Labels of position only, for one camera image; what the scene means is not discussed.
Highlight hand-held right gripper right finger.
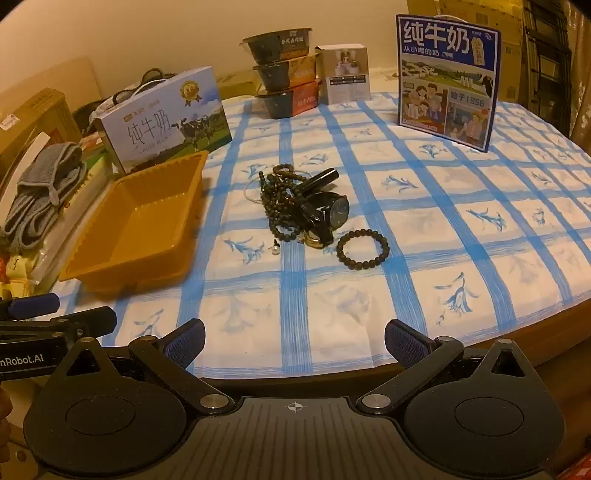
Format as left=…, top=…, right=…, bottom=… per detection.
left=357, top=319, right=528, bottom=414

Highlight blue illustrated milk box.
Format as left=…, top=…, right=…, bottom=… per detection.
left=396, top=14, right=502, bottom=152

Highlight yellow plastic tray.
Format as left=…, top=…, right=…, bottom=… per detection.
left=59, top=150, right=209, bottom=295

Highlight small white product box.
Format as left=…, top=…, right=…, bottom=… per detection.
left=315, top=45, right=371, bottom=106

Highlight white cow print milk carton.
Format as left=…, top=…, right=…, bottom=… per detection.
left=95, top=66, right=233, bottom=175

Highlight black twisted cords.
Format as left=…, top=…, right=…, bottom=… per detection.
left=74, top=68, right=176, bottom=121

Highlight grey folded towel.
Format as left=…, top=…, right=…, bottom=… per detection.
left=0, top=141, right=88, bottom=250

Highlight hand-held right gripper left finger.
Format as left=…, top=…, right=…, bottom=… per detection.
left=64, top=318, right=235, bottom=414

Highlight long dark bead necklace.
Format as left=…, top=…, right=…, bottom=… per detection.
left=259, top=165, right=315, bottom=245

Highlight black wrist watch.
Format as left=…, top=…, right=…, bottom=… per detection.
left=295, top=182, right=350, bottom=245

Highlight blue checked tablecloth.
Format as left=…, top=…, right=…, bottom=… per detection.
left=46, top=90, right=591, bottom=374

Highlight yellow printed packet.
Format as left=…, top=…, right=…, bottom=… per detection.
left=0, top=249, right=38, bottom=305

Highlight beige curtain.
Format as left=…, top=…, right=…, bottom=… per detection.
left=568, top=0, right=591, bottom=148

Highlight dark slatted rack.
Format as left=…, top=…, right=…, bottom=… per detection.
left=522, top=0, right=573, bottom=134

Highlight dark bead bracelet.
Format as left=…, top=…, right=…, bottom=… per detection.
left=336, top=229, right=391, bottom=271

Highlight thin chain necklace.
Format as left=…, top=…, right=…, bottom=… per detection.
left=244, top=173, right=278, bottom=205

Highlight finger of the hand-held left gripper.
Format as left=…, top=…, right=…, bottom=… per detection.
left=0, top=293, right=61, bottom=322
left=0, top=306, right=117, bottom=345

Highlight taped cardboard box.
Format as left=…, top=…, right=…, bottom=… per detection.
left=0, top=90, right=84, bottom=195

